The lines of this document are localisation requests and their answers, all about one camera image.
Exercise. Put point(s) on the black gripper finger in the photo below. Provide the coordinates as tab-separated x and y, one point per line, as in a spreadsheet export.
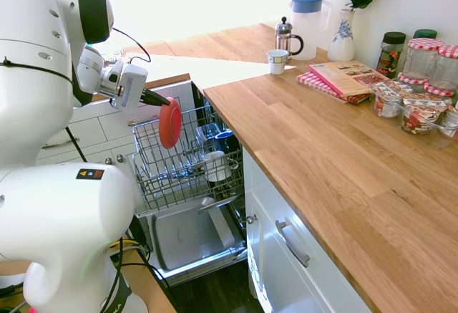
157	98
150	102

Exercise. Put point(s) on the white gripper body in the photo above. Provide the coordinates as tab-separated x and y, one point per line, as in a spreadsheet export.
130	87

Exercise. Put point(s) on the orange-red round plate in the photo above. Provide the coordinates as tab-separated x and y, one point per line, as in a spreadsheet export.
170	123

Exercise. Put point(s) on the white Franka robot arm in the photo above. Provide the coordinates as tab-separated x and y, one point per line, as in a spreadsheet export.
35	76

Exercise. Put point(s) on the stainless dishwasher door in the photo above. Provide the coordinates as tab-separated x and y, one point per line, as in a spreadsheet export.
186	278

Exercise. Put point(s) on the white drawer unit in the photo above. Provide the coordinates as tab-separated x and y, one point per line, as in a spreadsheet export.
103	126

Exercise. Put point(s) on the silver round cabinet knob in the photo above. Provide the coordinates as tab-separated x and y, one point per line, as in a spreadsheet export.
120	158
251	218

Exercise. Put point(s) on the clear drinking glass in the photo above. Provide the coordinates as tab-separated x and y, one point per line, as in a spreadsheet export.
205	141

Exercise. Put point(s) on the dark blue mug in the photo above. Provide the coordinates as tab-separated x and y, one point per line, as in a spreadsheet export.
224	142

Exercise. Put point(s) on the white mug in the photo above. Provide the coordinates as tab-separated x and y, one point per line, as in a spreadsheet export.
217	166

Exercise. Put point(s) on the small white cup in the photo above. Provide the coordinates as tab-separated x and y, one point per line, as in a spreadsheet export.
277	62

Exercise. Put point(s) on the glass French press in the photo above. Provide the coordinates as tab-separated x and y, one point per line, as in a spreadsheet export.
284	39

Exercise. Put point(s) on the clear pitcher blue lid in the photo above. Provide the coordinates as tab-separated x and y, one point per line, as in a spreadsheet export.
307	30

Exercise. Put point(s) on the pink cookbook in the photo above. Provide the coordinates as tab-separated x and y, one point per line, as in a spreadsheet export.
345	76

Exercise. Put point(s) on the white vase blue flowers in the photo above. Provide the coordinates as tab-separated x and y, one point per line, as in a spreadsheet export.
341	41

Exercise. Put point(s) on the white base cabinet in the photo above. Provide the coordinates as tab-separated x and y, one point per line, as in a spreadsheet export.
279	284

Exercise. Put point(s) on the plastic dessert cup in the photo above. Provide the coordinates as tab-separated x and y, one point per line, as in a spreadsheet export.
420	116
451	121
386	101

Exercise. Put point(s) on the dark jar green lid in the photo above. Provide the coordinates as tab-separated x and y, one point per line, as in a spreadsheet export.
390	55

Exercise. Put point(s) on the glass jar red checked lid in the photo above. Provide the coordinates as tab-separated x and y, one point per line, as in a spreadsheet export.
422	58
438	90
409	78
447	71

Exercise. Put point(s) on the jar with green lid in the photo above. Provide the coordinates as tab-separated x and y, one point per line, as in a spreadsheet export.
425	34

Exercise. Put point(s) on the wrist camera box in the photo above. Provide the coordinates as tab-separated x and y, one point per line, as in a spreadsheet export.
114	74

